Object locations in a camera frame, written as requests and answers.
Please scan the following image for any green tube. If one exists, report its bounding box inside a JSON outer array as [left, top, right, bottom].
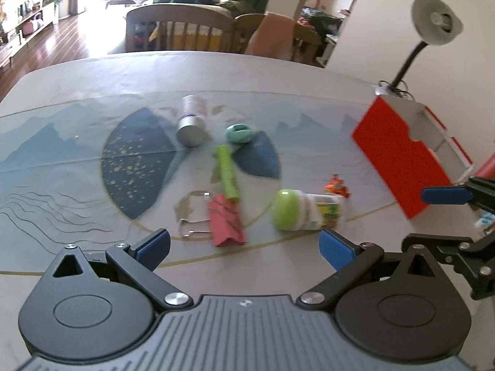
[[216, 145, 240, 202]]

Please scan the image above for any grey desk lamp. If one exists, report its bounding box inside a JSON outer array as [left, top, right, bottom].
[[375, 0, 464, 100]]

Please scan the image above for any right wooden chair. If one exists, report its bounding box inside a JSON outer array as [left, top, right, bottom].
[[229, 13, 321, 66]]

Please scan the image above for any red cardboard box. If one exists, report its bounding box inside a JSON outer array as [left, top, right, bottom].
[[351, 95, 474, 219]]

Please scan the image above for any wooden tv cabinet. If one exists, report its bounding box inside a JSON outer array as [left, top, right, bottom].
[[1, 2, 59, 69]]

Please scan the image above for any left wooden chair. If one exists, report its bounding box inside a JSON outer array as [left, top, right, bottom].
[[125, 3, 234, 53]]

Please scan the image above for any green lid jar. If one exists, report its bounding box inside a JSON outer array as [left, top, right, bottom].
[[272, 189, 345, 231]]

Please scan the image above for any red binder clip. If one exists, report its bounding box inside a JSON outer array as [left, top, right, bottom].
[[178, 194, 247, 248]]

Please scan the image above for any white tube with label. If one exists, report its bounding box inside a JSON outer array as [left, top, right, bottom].
[[475, 213, 495, 236]]

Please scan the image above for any silver cap clear bottle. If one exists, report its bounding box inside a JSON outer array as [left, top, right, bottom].
[[176, 95, 206, 147]]

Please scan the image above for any wooden chair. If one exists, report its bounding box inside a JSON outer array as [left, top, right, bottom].
[[229, 13, 321, 66], [125, 3, 234, 53]]

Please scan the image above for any pink cloth on chair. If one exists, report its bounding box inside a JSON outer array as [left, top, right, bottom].
[[245, 12, 296, 60]]

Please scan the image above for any red fish keychain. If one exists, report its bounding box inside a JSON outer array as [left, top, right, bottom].
[[325, 174, 351, 198]]

